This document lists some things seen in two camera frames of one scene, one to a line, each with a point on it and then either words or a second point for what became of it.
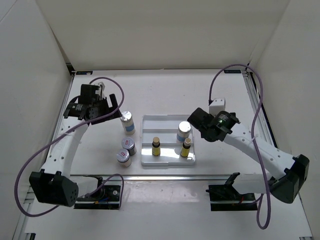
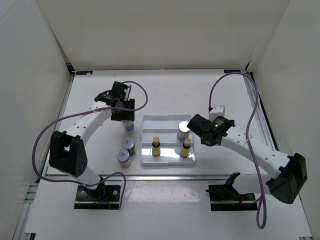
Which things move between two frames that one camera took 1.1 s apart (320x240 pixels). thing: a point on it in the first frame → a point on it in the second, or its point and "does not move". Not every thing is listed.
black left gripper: x=116 y=114 → x=129 y=115
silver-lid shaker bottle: x=183 y=131 does not move
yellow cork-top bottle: x=156 y=146 does not move
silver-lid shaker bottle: x=128 y=123 does not move
